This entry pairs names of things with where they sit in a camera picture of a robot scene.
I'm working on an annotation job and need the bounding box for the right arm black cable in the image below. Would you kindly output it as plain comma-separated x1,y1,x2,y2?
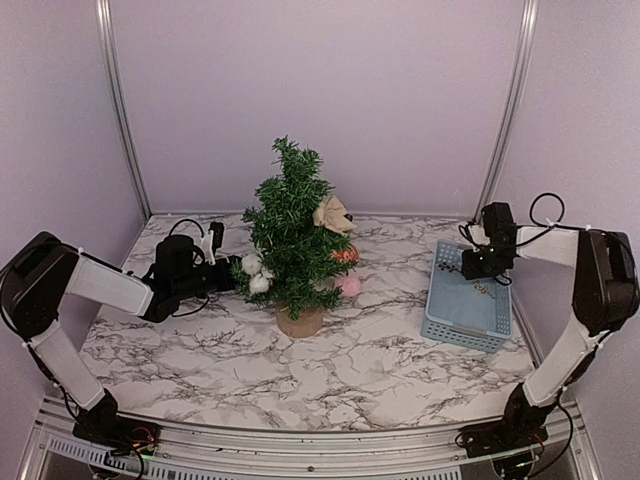
458,193,569,287

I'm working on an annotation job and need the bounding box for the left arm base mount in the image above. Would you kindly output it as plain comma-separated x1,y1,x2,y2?
72,390,160,454

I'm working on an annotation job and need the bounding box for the gold bead charm ornament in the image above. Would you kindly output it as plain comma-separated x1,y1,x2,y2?
473,281,495,299

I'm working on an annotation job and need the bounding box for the orange white patterned bowl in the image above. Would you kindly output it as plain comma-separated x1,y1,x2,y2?
330,244,360,265

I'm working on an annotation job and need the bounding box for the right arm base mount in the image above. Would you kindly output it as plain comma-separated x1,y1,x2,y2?
455,383,555,458

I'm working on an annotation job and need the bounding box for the beige fabric ornament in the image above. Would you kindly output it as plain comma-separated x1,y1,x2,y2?
313,195,356,236

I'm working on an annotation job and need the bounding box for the right aluminium frame post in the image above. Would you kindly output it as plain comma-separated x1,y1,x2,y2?
473,0,540,221

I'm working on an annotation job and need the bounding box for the front aluminium rail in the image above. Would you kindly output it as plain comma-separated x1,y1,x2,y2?
17,397,602,479

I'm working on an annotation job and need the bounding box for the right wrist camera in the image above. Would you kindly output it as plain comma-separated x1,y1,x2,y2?
461,223,490,249

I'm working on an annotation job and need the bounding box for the aluminium frame post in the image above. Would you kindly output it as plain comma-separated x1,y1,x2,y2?
473,0,540,221
95,0,152,222

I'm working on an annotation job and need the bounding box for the light blue perforated basket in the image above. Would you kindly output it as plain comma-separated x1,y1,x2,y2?
421,240,512,354

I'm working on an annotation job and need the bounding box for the small green christmas tree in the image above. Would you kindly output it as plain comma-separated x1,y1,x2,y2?
232,136,356,339

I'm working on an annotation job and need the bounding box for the white grey small ornament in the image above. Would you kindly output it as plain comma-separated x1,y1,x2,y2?
241,254,273,294

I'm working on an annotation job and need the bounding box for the pink pompom ornament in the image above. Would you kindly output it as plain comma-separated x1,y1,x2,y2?
335,274,362,297

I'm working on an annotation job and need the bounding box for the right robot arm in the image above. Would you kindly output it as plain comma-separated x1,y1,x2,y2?
459,202,639,448

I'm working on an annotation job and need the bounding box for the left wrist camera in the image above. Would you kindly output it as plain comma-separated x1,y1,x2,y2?
200,221,225,265

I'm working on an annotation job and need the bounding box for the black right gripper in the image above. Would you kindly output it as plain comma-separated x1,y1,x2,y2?
461,243,511,281

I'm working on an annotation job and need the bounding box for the left aluminium frame post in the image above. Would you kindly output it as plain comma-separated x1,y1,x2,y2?
95,0,152,222

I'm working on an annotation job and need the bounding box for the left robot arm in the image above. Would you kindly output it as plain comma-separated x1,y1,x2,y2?
1,231,241,445

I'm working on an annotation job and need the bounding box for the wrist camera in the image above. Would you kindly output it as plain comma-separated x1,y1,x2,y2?
200,221,225,265
461,223,490,249

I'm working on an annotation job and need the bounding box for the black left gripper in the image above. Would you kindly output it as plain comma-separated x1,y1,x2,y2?
173,255,259,301

